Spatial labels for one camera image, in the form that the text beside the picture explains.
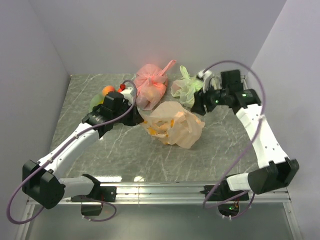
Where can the pink tied plastic bag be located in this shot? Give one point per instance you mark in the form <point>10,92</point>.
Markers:
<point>151,82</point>

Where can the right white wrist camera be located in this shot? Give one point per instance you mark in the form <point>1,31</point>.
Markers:
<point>208,78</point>

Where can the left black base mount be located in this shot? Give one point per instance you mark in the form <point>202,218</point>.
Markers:
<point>92,204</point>

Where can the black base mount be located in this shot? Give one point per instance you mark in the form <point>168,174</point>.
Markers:
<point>92,204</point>
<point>223,193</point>

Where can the green tied plastic bag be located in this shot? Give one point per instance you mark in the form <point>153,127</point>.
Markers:
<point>185,87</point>

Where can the orange fake peach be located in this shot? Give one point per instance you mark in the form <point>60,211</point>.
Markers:
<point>107,89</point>

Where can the orange plastic bag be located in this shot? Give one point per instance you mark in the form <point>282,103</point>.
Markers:
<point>172,124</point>

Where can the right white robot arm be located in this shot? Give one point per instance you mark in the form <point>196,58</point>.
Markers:
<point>275,169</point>

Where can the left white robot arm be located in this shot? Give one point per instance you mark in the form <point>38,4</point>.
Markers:
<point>44,180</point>

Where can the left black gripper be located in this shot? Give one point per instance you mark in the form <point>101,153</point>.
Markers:
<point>136,118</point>

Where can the light green plate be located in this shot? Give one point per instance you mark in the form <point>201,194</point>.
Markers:
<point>95,101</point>

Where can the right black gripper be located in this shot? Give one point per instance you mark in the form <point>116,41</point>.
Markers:
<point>201,99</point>

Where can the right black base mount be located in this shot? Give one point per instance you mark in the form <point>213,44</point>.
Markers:
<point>223,193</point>

